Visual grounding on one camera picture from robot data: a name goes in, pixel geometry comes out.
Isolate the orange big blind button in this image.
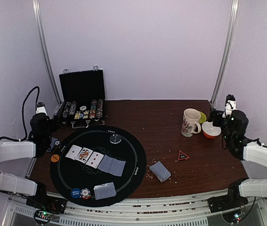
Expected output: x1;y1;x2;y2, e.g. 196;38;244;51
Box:
50;154;60;163

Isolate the ace face-up playing card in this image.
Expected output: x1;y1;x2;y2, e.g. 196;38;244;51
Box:
65;145;82;160

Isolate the queen face-up playing card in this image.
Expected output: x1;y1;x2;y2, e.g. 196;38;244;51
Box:
75;148;93;164

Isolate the red diamonds face-up card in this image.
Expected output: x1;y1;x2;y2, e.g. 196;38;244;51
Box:
86;151;104;169

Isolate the grey face-down card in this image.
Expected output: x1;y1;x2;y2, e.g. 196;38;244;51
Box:
109;159;126;177
98;155;114;173

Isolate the blue small blind button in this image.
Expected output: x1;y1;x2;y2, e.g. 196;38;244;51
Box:
71;188;81;199

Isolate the red poker chip stack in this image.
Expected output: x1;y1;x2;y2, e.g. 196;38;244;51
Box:
81;188;91;199

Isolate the grey ridged card holder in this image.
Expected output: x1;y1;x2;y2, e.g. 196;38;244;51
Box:
149;161;171;183

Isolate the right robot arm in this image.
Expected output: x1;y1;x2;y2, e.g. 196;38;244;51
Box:
208;94;267;208

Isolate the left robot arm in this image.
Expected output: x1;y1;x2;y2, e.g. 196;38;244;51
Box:
0;100;58;209

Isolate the orange white small bowl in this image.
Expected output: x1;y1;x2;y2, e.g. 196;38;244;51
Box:
202;121;221;139

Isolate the lime green small bowl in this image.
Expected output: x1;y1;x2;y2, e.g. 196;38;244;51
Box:
199;111;207;124

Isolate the white floral ceramic mug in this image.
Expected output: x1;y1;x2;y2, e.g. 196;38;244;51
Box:
181;108;201;137

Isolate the white dealer button in case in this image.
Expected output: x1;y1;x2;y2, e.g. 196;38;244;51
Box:
79;105;86;111

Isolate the black poker chip case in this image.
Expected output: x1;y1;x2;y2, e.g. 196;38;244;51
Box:
58;69;105;128

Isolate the red triangle all-in marker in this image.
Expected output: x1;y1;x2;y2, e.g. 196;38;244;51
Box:
177;150;189;161

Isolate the black round poker mat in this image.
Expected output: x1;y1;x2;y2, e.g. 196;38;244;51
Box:
50;126;147;207

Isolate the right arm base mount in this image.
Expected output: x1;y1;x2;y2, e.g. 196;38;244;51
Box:
207;195;248;213

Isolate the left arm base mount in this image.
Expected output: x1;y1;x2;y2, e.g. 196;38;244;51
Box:
25;195;67;214

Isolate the right aluminium frame post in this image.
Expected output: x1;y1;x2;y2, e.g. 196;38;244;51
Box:
210;0;241;107

